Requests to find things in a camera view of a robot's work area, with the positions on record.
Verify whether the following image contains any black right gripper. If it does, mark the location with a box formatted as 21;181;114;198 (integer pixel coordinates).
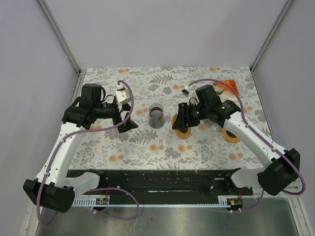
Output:
172;102;209;130

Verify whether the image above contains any wooden dripper collar ring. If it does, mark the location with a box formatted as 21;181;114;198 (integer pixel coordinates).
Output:
170;115;192;140

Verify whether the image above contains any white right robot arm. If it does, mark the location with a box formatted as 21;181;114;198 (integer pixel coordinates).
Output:
172;85;300;196

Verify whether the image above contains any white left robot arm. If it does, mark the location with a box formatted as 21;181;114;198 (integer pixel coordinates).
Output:
23;80;137;213

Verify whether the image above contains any glass coffee carafe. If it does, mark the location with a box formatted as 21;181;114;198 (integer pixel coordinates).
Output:
149;103;164;129

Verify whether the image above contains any orange coffee filter pack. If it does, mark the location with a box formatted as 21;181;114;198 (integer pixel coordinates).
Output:
213;80;240;101

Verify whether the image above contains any floral patterned tablecloth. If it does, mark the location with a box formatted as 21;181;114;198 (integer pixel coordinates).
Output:
70;66;270;170

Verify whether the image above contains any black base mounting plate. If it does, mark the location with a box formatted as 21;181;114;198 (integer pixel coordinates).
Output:
66;169;254;205

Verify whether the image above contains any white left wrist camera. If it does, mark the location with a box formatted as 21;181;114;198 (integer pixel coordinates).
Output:
115;84;131;105

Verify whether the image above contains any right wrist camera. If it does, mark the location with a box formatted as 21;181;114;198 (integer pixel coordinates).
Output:
182;86;190;97

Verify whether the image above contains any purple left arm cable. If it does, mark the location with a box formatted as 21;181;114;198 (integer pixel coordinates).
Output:
36;80;140;226

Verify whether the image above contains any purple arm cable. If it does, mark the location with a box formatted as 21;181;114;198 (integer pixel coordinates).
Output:
187;78;306;213
36;80;140;226

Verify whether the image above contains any white slotted cable duct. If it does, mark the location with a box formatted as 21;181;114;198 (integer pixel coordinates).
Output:
72;197;110;207

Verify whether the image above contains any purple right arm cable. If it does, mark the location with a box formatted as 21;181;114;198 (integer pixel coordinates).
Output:
187;78;306;213

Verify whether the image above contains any aluminium frame rail right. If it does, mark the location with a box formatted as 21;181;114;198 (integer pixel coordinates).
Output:
250;0;295;73

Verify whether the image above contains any aluminium frame rail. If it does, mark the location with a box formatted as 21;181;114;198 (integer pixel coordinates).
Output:
250;0;295;73
36;0;81;75

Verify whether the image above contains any aluminium frame rail left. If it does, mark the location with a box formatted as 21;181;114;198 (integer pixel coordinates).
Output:
36;0;81;75

